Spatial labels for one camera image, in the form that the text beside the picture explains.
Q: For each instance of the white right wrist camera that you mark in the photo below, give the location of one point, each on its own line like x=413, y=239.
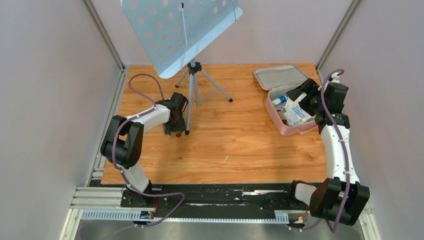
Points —
x=334, y=78

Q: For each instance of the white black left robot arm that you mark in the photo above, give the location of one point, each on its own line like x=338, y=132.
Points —
x=122, y=143

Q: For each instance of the white blue bottle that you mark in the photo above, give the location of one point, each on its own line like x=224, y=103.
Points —
x=282, y=100

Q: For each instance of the white blue gauze packet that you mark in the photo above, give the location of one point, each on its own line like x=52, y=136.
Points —
x=296, y=116

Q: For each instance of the brown medicine bottle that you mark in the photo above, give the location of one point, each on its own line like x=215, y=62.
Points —
x=282, y=117

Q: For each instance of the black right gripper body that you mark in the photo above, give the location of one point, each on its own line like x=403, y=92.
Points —
x=312, y=102

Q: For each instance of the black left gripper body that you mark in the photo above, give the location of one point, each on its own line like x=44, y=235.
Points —
x=181, y=116

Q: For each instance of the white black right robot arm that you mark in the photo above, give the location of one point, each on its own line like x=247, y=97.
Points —
x=338, y=172

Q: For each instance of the pink medicine kit case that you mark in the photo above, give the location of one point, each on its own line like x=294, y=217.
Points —
x=277, y=81

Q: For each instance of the white pad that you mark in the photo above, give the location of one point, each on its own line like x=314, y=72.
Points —
x=293, y=103

